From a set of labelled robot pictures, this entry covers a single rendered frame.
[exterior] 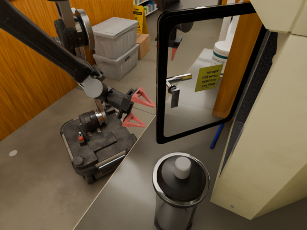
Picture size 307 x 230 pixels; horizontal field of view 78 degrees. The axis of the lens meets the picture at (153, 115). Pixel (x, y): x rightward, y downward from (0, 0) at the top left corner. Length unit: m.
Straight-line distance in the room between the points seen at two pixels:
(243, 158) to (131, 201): 0.33
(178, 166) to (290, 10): 0.26
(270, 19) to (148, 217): 0.51
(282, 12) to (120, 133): 1.53
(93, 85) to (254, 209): 0.54
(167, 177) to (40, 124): 2.14
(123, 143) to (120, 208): 1.06
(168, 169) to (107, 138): 1.32
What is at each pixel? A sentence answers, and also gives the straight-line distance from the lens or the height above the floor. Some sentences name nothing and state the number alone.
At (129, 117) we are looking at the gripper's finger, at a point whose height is 1.02.
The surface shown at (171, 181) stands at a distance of 0.36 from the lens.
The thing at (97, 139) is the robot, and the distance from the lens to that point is 1.67.
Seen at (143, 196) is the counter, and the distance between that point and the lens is 0.61.
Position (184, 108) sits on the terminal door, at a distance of 0.57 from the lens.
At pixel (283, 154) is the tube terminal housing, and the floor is 1.22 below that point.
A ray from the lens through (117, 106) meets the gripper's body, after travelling 0.64.
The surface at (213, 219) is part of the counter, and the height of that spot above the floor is 0.94.
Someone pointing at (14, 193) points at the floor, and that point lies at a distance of 1.98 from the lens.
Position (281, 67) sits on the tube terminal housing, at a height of 1.37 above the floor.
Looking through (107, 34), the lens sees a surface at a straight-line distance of 2.50.
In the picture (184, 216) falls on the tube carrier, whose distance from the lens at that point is 0.43.
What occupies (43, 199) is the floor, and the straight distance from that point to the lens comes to 1.84.
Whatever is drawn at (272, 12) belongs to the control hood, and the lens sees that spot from 0.28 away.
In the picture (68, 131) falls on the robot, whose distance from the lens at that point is 1.84.
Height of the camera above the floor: 1.49
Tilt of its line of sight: 43 degrees down
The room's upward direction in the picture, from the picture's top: straight up
